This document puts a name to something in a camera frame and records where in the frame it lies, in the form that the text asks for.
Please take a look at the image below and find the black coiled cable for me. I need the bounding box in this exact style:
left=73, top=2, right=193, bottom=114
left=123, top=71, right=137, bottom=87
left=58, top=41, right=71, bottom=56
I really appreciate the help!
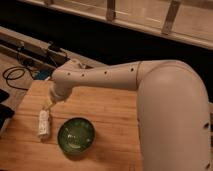
left=2, top=65, right=34, bottom=91

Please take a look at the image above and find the small white bottle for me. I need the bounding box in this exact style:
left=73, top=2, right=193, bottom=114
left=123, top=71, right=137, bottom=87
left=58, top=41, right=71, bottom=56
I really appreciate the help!
left=38, top=109, right=50, bottom=140

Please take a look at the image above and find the green ceramic bowl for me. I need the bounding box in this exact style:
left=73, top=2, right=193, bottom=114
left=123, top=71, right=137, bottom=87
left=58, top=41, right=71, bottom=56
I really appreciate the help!
left=57, top=117, right=95, bottom=155

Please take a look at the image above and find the metal floor rail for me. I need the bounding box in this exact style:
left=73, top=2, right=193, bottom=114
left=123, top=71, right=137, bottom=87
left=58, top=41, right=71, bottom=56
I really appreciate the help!
left=0, top=26, right=103, bottom=70

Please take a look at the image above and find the black clamp device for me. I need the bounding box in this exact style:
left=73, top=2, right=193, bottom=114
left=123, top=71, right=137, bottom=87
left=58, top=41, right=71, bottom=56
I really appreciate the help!
left=47, top=42, right=68, bottom=66

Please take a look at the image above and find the blue object behind table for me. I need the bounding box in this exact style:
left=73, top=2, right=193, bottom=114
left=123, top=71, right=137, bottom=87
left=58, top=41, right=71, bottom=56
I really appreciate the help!
left=34, top=70, right=51, bottom=80

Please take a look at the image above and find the black object at left edge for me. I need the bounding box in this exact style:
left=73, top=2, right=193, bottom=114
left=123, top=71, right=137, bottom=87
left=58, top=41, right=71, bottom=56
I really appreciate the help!
left=0, top=89, right=15, bottom=130

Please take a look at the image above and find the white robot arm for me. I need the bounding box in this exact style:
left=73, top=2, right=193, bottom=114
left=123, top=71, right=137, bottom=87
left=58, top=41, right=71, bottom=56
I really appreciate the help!
left=45, top=60, right=212, bottom=171

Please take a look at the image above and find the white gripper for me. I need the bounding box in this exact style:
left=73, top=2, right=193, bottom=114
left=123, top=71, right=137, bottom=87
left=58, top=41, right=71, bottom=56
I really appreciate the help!
left=45, top=84, right=70, bottom=110

